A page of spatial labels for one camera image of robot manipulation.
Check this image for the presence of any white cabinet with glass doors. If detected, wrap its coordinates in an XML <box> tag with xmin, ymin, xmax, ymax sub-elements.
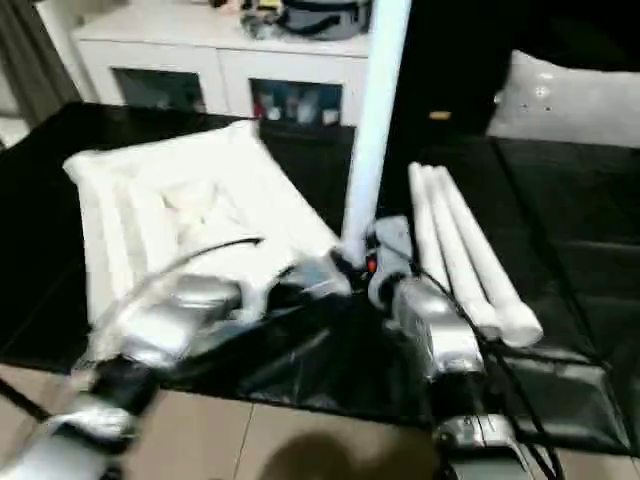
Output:
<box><xmin>73</xmin><ymin>0</ymin><xmax>373</xmax><ymax>129</ymax></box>

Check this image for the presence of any grey curtain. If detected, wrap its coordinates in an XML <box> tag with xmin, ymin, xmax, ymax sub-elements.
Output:
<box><xmin>0</xmin><ymin>0</ymin><xmax>79</xmax><ymax>126</ymax></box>

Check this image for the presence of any white plastic table top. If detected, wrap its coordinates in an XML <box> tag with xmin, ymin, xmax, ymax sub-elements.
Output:
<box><xmin>62</xmin><ymin>120</ymin><xmax>346</xmax><ymax>336</ymax></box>

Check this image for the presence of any white plastic table leg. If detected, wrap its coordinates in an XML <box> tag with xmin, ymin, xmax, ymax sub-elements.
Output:
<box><xmin>420</xmin><ymin>165</ymin><xmax>503</xmax><ymax>336</ymax></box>
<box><xmin>435</xmin><ymin>165</ymin><xmax>545</xmax><ymax>349</ymax></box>
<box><xmin>338</xmin><ymin>0</ymin><xmax>413</xmax><ymax>265</ymax></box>
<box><xmin>407</xmin><ymin>163</ymin><xmax>451</xmax><ymax>291</ymax></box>

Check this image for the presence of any grey black bag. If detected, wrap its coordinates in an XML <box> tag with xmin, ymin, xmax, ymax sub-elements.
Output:
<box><xmin>243</xmin><ymin>0</ymin><xmax>373</xmax><ymax>41</ymax></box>

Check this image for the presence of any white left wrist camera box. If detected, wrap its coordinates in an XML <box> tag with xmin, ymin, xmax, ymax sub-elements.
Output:
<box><xmin>232</xmin><ymin>252</ymin><xmax>353</xmax><ymax>323</ymax></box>

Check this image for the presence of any black work mat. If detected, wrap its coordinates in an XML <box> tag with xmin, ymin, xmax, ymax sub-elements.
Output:
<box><xmin>0</xmin><ymin>100</ymin><xmax>640</xmax><ymax>456</ymax></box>

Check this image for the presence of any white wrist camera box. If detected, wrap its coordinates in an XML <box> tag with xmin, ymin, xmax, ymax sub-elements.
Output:
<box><xmin>364</xmin><ymin>215</ymin><xmax>417</xmax><ymax>307</ymax></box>
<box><xmin>232</xmin><ymin>252</ymin><xmax>353</xmax><ymax>323</ymax></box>

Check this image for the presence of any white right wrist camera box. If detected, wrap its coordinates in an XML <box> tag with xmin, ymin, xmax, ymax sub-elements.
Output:
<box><xmin>364</xmin><ymin>215</ymin><xmax>417</xmax><ymax>307</ymax></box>

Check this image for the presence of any grey pillow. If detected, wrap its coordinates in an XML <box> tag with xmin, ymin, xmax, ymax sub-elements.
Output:
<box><xmin>487</xmin><ymin>49</ymin><xmax>640</xmax><ymax>149</ymax></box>

